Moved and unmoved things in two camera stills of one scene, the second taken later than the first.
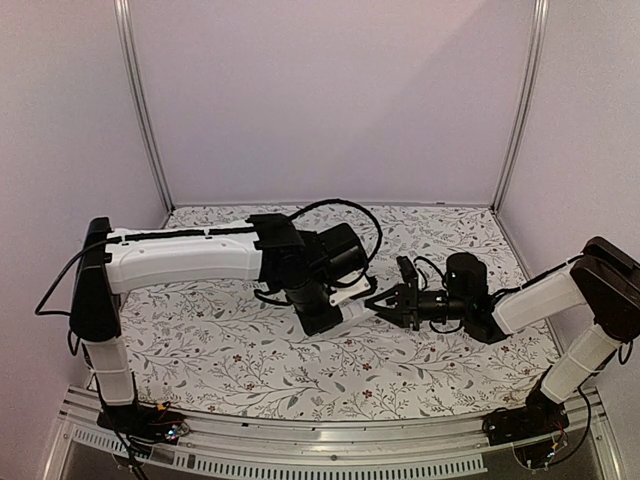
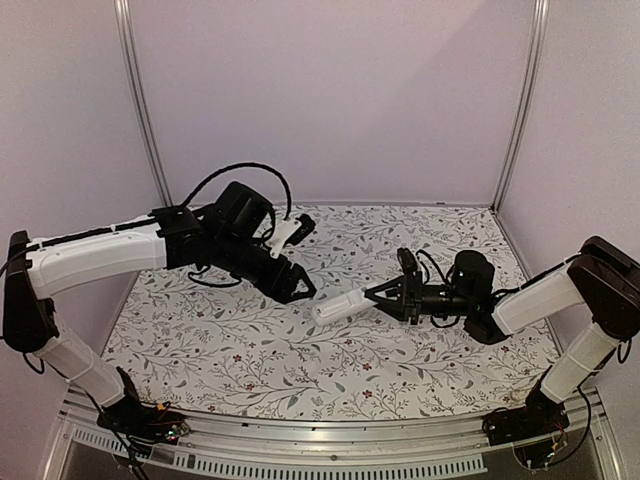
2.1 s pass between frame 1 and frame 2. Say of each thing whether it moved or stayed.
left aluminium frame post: stayed
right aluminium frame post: stayed
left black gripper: moved
